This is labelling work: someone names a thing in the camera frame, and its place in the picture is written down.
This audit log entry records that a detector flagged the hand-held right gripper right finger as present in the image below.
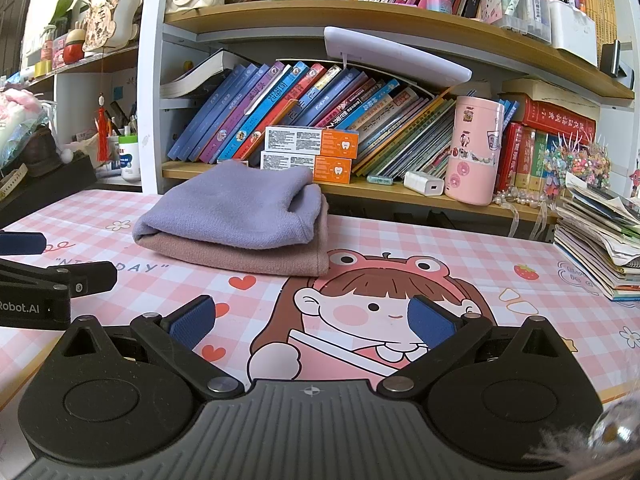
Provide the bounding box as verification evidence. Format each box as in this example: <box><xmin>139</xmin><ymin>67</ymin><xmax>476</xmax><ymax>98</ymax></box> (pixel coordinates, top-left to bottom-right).
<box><xmin>376</xmin><ymin>296</ymin><xmax>576</xmax><ymax>401</ymax></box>

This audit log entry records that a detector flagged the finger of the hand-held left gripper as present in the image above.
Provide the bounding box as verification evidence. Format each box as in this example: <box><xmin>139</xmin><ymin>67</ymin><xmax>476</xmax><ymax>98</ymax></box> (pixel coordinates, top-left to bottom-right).
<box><xmin>0</xmin><ymin>231</ymin><xmax>47</xmax><ymax>256</ymax></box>
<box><xmin>0</xmin><ymin>258</ymin><xmax>118</xmax><ymax>298</ymax></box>

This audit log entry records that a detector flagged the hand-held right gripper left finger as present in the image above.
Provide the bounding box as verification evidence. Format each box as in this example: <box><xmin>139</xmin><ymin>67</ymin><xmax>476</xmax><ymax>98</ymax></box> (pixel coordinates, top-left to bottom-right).
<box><xmin>47</xmin><ymin>296</ymin><xmax>247</xmax><ymax>401</ymax></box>

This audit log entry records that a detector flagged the purple and pink sweater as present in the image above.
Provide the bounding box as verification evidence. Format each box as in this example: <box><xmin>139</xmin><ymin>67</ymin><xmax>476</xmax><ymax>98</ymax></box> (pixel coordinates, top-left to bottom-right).
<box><xmin>132</xmin><ymin>160</ymin><xmax>331</xmax><ymax>277</ymax></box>

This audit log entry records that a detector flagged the pink cartoon desk mat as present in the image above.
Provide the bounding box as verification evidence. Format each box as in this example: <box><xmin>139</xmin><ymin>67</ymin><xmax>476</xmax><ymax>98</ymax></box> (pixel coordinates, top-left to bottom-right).
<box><xmin>0</xmin><ymin>189</ymin><xmax>640</xmax><ymax>411</ymax></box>

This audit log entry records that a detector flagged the dark brown bag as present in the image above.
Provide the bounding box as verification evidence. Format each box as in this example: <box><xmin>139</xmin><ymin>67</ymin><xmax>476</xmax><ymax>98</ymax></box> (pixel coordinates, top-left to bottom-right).
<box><xmin>0</xmin><ymin>125</ymin><xmax>98</xmax><ymax>228</ymax></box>

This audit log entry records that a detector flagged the wrapped white and pink plush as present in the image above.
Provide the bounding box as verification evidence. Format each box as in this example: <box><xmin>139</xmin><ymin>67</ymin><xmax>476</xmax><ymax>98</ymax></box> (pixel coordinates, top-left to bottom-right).
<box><xmin>0</xmin><ymin>89</ymin><xmax>51</xmax><ymax>168</ymax></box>

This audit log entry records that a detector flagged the red tassel ornament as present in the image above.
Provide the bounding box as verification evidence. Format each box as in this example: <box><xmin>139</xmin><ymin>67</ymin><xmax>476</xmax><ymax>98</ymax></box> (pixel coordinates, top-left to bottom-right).
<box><xmin>95</xmin><ymin>92</ymin><xmax>111</xmax><ymax>163</ymax></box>

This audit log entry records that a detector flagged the white charger plug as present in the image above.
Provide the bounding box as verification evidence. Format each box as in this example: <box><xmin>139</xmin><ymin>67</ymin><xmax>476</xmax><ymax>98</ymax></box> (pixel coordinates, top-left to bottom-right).
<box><xmin>404</xmin><ymin>171</ymin><xmax>446</xmax><ymax>197</ymax></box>

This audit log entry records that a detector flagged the cup of pens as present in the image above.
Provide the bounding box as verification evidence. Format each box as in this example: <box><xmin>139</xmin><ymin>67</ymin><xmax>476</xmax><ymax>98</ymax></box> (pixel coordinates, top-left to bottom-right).
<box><xmin>107</xmin><ymin>102</ymin><xmax>138</xmax><ymax>138</ymax></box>

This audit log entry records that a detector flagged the pink cylindrical container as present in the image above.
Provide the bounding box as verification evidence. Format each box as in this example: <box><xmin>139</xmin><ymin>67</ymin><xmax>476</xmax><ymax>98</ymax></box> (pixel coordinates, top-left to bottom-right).
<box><xmin>444</xmin><ymin>95</ymin><xmax>506</xmax><ymax>206</ymax></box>

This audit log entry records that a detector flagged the red upright dictionary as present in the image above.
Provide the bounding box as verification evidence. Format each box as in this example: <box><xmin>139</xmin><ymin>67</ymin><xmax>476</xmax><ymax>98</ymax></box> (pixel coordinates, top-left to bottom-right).
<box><xmin>515</xmin><ymin>127</ymin><xmax>537</xmax><ymax>191</ymax></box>
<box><xmin>495</xmin><ymin>122</ymin><xmax>523</xmax><ymax>193</ymax></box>

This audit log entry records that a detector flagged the orange and white box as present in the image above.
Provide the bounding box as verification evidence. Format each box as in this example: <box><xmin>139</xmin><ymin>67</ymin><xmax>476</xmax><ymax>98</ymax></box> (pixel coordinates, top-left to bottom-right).
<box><xmin>264</xmin><ymin>126</ymin><xmax>360</xmax><ymax>158</ymax></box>
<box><xmin>260</xmin><ymin>151</ymin><xmax>352</xmax><ymax>184</ymax></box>

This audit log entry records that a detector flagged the grey fluffy feather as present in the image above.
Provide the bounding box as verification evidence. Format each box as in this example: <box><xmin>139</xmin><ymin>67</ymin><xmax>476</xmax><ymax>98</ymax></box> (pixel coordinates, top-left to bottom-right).
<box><xmin>525</xmin><ymin>425</ymin><xmax>601</xmax><ymax>480</ymax></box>

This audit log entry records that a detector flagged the stack of booklets and papers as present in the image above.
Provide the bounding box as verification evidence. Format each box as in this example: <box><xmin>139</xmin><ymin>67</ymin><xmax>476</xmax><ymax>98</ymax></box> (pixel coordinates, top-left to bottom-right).
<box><xmin>552</xmin><ymin>172</ymin><xmax>640</xmax><ymax>302</ymax></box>

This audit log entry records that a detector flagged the green upright dictionary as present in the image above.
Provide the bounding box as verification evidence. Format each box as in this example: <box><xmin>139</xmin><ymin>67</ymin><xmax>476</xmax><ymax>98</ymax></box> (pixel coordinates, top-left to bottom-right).
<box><xmin>529</xmin><ymin>131</ymin><xmax>551</xmax><ymax>192</ymax></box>

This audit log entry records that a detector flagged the white side shelf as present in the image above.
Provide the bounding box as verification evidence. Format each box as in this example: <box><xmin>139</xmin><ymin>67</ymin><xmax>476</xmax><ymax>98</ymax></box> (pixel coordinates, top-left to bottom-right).
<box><xmin>27</xmin><ymin>45</ymin><xmax>143</xmax><ymax>191</ymax></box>

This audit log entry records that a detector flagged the red round doll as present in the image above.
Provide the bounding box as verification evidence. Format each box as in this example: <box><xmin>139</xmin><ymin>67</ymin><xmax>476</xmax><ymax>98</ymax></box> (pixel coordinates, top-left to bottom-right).
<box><xmin>62</xmin><ymin>30</ymin><xmax>86</xmax><ymax>63</ymax></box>

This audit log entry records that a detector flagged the clear crystal ball charm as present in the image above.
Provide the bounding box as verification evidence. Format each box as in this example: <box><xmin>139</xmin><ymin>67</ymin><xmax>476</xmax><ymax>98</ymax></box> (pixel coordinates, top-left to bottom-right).
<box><xmin>587</xmin><ymin>402</ymin><xmax>640</xmax><ymax>461</ymax></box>

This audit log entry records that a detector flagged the colourful bead flower ornament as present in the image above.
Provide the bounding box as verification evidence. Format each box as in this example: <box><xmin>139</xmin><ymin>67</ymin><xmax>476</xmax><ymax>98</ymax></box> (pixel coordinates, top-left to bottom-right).
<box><xmin>542</xmin><ymin>135</ymin><xmax>612</xmax><ymax>198</ymax></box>

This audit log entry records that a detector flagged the thick grey paperback book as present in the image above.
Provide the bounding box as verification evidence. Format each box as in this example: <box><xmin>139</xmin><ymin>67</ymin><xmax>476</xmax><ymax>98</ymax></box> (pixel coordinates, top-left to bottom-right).
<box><xmin>160</xmin><ymin>49</ymin><xmax>246</xmax><ymax>100</ymax></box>

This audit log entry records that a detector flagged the row of colourful children's books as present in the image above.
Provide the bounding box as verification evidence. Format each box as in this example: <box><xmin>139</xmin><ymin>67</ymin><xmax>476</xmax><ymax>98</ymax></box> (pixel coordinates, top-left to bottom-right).
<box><xmin>167</xmin><ymin>60</ymin><xmax>521</xmax><ymax>181</ymax></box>

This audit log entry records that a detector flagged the wooden hanging plaque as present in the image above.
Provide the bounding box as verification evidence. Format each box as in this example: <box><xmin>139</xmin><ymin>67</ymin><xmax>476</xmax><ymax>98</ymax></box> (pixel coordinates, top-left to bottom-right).
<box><xmin>82</xmin><ymin>0</ymin><xmax>120</xmax><ymax>53</ymax></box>

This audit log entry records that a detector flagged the white ceramic figure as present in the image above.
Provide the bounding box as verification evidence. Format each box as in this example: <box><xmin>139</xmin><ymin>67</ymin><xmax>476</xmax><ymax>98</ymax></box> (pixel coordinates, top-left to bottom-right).
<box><xmin>100</xmin><ymin>0</ymin><xmax>143</xmax><ymax>48</ymax></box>

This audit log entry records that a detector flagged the cream thick book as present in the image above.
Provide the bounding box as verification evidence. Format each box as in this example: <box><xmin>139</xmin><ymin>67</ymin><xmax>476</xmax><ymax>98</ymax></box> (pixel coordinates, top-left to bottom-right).
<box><xmin>502</xmin><ymin>79</ymin><xmax>601</xmax><ymax>107</ymax></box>

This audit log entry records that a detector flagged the white desk lamp head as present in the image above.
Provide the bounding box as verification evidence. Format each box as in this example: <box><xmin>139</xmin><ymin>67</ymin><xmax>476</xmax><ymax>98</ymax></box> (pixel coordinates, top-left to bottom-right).
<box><xmin>323</xmin><ymin>26</ymin><xmax>472</xmax><ymax>88</ymax></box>

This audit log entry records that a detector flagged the white storage box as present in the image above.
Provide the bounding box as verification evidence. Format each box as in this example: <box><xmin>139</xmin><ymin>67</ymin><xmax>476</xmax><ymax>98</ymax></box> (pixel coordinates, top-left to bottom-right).
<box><xmin>547</xmin><ymin>0</ymin><xmax>598</xmax><ymax>67</ymax></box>

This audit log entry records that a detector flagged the clear pen holder with pens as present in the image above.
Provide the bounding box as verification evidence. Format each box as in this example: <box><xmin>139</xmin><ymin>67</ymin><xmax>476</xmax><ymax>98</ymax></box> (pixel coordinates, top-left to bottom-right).
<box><xmin>472</xmin><ymin>0</ymin><xmax>551</xmax><ymax>43</ymax></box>

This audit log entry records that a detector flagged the white and wood bookshelf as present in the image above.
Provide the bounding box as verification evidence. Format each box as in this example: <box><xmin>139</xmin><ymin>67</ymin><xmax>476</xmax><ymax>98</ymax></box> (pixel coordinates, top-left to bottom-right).
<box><xmin>140</xmin><ymin>0</ymin><xmax>636</xmax><ymax>241</ymax></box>

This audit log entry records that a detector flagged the row of yellow books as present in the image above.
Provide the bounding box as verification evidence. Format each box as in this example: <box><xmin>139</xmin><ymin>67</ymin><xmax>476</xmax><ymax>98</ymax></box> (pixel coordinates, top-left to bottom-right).
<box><xmin>575</xmin><ymin>0</ymin><xmax>618</xmax><ymax>63</ymax></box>

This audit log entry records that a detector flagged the beige strap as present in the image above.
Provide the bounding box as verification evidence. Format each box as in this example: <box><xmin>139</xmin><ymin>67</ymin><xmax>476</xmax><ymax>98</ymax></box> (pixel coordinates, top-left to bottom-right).
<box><xmin>0</xmin><ymin>165</ymin><xmax>26</xmax><ymax>200</ymax></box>

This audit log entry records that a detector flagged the pearl string with ribbon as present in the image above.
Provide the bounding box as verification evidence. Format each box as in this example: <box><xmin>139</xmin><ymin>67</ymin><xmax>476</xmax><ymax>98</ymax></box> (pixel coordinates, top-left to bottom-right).
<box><xmin>492</xmin><ymin>187</ymin><xmax>558</xmax><ymax>241</ymax></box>

